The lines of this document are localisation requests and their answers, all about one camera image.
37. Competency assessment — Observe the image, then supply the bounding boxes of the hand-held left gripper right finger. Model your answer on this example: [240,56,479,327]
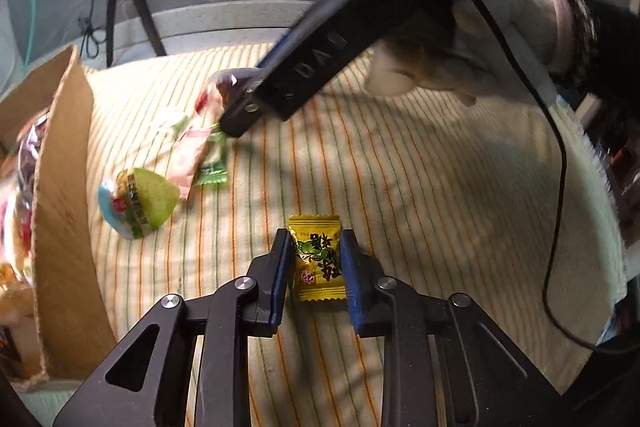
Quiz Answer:
[339,228,581,427]

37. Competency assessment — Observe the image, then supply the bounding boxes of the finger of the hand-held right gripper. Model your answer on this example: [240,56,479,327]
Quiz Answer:
[257,27,301,72]
[218,76,267,140]

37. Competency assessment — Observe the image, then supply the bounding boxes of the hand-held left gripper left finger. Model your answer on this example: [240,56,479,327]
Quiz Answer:
[52,228,294,427]

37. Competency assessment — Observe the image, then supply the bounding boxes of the clear dark red jelly packet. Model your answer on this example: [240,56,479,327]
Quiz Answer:
[194,68,261,120]

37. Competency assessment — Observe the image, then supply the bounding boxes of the yellow candy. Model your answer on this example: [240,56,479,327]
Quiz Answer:
[287,215,349,303]

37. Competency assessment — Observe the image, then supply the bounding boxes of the cardboard box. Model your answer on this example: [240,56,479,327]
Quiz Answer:
[0,45,119,396]

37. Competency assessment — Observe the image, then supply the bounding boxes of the red clear dates packet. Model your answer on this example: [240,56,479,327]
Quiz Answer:
[15,109,51,218]

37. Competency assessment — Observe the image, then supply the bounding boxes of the bread slices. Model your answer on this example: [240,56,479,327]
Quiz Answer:
[0,257,37,327]

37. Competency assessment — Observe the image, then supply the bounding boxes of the person's right forearm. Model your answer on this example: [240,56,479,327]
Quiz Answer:
[532,0,640,108]

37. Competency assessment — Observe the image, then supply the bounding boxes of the person's right hand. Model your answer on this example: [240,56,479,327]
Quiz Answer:
[364,0,563,108]

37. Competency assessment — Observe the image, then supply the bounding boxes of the light green snack packet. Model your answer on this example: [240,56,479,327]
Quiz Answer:
[167,115,194,140]

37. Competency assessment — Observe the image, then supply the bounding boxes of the pink snack packet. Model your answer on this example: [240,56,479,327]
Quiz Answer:
[167,129,214,202]

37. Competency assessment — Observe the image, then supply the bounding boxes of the striped yellow cloth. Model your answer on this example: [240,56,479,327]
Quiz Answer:
[20,41,632,427]

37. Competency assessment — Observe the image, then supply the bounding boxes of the green round snack packet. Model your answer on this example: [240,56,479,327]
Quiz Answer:
[97,166,181,241]

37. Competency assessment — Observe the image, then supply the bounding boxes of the long black cable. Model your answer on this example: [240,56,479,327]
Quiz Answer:
[462,0,610,354]

